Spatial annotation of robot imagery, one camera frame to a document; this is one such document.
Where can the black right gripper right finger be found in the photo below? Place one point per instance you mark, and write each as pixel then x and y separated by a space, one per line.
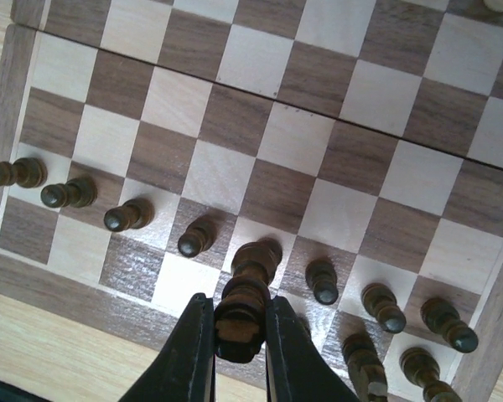
pixel 295 369

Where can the dark rook piece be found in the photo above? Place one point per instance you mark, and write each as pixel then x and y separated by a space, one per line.
pixel 421 369

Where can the dark knight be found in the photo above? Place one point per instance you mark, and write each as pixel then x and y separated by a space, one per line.
pixel 365 369

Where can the dark pawn on board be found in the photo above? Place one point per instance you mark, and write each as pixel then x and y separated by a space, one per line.
pixel 26 172

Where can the dark queen piece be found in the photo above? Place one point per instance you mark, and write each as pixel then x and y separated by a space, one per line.
pixel 240 317

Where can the dark bishop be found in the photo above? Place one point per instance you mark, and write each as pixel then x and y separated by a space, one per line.
pixel 305 325

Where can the wooden chess board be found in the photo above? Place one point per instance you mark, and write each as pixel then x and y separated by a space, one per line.
pixel 366 133

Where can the dark pawn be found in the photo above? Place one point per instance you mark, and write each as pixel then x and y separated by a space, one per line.
pixel 26 172
pixel 380 303
pixel 321 279
pixel 199 236
pixel 442 318
pixel 133 214
pixel 76 193

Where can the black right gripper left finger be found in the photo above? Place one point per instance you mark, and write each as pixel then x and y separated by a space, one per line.
pixel 184 370

